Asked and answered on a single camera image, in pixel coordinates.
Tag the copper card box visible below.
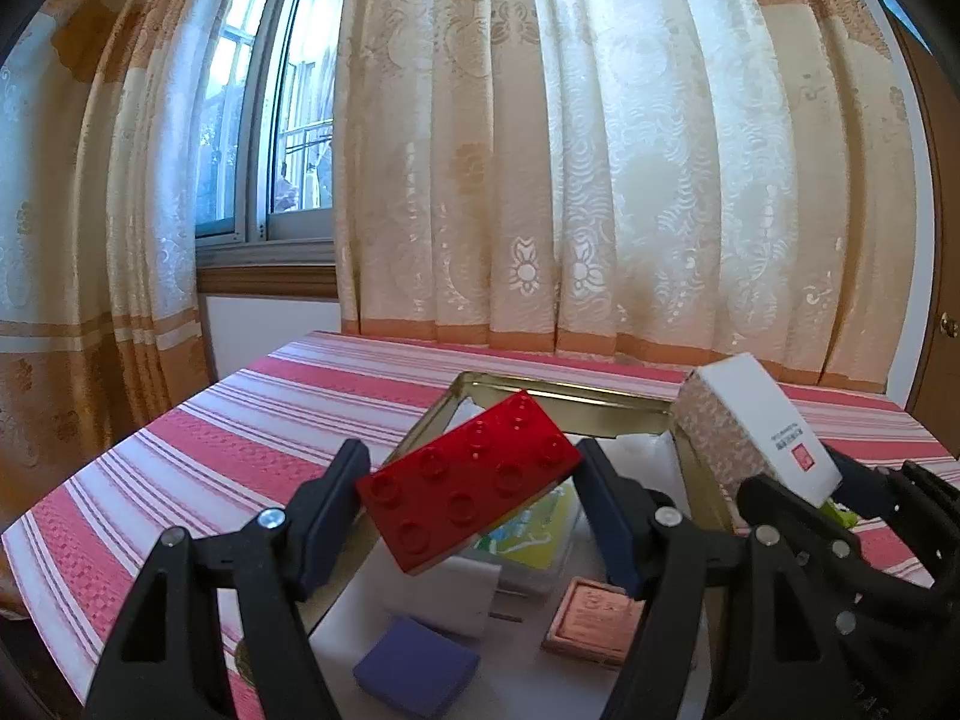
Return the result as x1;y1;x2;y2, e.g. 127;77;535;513
542;577;644;668

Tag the white tall carton box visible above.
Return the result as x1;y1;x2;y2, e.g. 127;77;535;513
672;353;841;507

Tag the green floss pick box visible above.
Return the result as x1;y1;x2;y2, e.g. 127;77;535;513
460;479;581;595

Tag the purple foam block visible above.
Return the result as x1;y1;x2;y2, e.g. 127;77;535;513
353;617;480;718

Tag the red toy brick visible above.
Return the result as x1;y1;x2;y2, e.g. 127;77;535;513
356;390;581;575

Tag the green soccer ball cube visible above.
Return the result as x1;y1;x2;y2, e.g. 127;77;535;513
820;499;859;530

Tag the brown wooden door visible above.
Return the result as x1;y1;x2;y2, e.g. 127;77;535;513
892;21;958;457

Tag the brass door knob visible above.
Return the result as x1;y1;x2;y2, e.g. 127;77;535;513
939;312;960;338

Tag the white paper tray liner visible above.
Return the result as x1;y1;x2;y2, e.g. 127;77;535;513
305;395;712;720

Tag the red striped tablecloth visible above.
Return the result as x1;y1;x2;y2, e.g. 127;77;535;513
0;328;960;720

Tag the gold metal tin tray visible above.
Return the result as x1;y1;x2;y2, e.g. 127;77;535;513
235;392;709;718

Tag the cream floral curtain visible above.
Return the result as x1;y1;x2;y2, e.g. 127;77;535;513
334;0;916;392

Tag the left side curtain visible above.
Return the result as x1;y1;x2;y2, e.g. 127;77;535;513
2;0;228;522

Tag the window with metal frame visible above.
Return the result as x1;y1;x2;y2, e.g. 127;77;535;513
195;0;345;249

